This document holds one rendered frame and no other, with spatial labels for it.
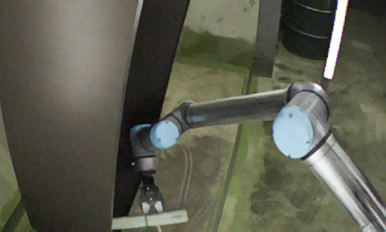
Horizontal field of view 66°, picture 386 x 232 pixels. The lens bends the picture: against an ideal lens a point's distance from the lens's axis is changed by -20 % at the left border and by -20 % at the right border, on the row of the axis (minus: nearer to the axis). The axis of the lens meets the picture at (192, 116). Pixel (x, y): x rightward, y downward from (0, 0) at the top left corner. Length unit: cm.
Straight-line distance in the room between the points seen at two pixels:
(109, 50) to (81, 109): 17
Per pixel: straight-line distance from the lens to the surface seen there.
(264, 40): 299
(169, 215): 132
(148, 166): 134
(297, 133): 83
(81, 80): 70
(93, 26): 62
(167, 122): 125
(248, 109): 110
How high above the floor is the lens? 166
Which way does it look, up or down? 39 degrees down
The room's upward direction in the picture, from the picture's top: 2 degrees clockwise
